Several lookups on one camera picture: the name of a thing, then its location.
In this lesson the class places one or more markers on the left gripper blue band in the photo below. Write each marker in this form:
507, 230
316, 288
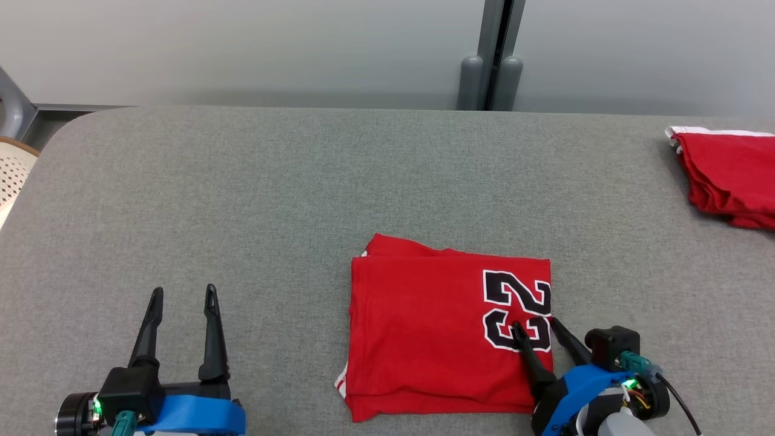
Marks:
200, 415

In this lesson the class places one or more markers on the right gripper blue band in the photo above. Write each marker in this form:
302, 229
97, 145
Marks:
581, 381

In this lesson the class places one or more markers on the red jersey with white sleeves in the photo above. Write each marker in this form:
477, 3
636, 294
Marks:
424, 333

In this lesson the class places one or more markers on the red shorts with white band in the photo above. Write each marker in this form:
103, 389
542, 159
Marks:
738, 175

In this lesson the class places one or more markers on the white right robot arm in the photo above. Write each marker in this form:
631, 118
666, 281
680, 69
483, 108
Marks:
623, 427

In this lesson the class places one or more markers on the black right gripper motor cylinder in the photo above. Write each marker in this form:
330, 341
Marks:
657, 396

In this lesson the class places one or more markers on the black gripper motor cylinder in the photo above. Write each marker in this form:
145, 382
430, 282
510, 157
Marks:
657, 396
72, 418

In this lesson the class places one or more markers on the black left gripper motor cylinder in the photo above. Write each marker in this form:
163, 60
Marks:
72, 418

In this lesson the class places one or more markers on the beige perforated laundry basket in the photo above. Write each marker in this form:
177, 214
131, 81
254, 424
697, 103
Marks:
12, 175

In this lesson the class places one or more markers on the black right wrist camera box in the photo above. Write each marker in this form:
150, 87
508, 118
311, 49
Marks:
611, 345

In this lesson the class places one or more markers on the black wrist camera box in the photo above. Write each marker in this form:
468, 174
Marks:
130, 390
611, 345

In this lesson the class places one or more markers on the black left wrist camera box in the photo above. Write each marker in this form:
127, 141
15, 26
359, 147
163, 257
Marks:
130, 390

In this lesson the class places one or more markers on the grey metal frame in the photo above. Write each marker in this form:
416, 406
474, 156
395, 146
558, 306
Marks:
12, 100

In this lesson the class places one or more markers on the grey metal partition post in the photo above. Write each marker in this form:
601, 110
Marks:
489, 24

